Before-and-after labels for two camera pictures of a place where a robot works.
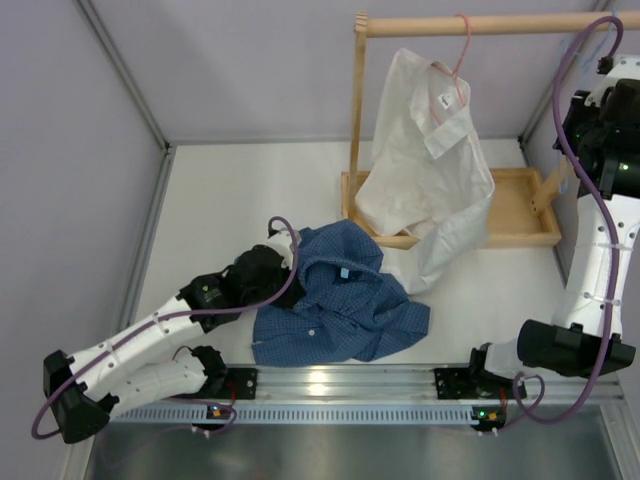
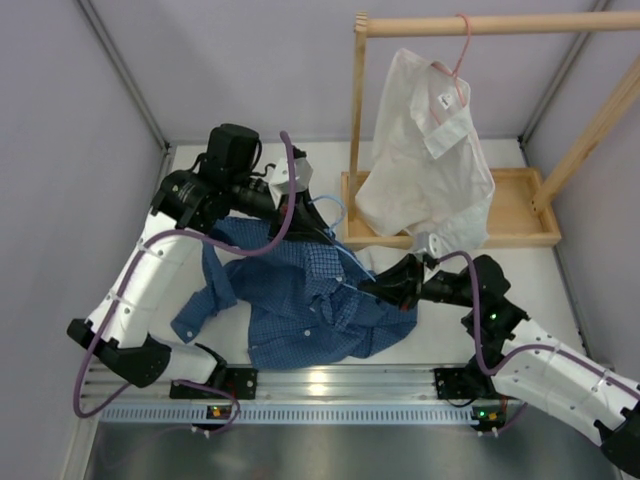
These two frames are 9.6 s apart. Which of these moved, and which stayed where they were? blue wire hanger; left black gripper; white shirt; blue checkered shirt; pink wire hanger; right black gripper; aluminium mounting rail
Moved: left black gripper; right black gripper; blue wire hanger; blue checkered shirt
Stayed: aluminium mounting rail; white shirt; pink wire hanger
